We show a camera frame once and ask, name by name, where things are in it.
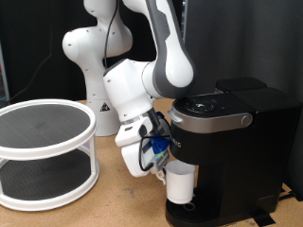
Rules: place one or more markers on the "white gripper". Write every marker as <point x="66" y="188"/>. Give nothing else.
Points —
<point x="132" y="159"/>

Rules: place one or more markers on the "black Keurig coffee machine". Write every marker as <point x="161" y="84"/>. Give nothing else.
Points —
<point x="240" y="148"/>

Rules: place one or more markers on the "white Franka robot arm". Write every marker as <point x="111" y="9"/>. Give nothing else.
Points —
<point x="132" y="88"/>

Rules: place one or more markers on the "black tape strip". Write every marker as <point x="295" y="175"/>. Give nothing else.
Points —
<point x="263" y="217"/>

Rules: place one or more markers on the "white two-tier turntable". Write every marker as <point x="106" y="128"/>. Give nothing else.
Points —
<point x="41" y="126"/>

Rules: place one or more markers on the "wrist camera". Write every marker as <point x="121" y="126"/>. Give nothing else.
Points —
<point x="161" y="160"/>

